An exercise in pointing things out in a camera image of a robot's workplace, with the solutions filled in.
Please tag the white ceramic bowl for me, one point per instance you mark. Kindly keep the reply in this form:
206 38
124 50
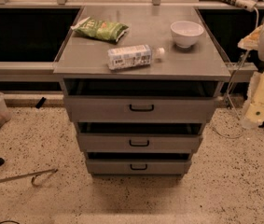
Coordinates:
186 33

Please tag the metal hooked rod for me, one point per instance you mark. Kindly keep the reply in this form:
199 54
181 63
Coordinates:
16 177

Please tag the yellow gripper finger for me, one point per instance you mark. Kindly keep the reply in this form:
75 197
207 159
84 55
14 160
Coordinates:
251 41
253 107

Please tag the white labelled plastic bottle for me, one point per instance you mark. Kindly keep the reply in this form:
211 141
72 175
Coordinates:
129 57

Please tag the small black floor object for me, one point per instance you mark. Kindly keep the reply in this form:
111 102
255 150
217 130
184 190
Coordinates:
40 103

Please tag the green chip bag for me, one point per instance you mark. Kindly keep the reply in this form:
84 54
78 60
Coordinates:
110 31

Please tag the grey drawer cabinet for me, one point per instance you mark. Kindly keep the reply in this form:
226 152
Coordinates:
195 73

